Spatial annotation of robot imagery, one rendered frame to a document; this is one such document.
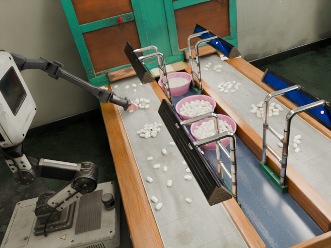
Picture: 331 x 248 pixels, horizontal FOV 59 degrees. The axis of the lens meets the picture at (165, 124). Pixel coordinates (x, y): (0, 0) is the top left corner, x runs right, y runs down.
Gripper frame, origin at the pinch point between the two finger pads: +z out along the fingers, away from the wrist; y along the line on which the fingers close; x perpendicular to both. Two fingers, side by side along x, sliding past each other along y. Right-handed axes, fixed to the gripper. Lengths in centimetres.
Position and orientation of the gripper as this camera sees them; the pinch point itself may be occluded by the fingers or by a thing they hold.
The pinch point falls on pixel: (136, 108)
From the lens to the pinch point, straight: 208.1
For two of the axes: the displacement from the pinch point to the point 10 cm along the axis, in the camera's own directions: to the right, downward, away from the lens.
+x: -4.9, 8.1, 3.3
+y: -2.9, -5.0, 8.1
